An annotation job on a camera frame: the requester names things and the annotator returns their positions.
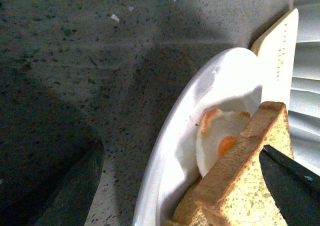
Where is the yellow bear tray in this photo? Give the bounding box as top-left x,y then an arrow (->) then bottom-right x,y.
251,8 -> 299,108

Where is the grey curtain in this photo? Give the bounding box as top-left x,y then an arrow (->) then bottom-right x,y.
289,0 -> 320,174

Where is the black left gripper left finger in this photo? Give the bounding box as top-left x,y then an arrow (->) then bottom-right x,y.
0,126 -> 104,226

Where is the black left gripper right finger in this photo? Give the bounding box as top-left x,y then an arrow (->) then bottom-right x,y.
259,144 -> 320,226

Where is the white plate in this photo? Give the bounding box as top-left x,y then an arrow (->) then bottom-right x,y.
132,47 -> 262,226

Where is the bread slice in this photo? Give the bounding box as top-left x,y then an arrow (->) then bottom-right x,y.
192,101 -> 294,226
164,177 -> 212,226

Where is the fried egg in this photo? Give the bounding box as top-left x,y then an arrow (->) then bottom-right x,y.
195,108 -> 251,177

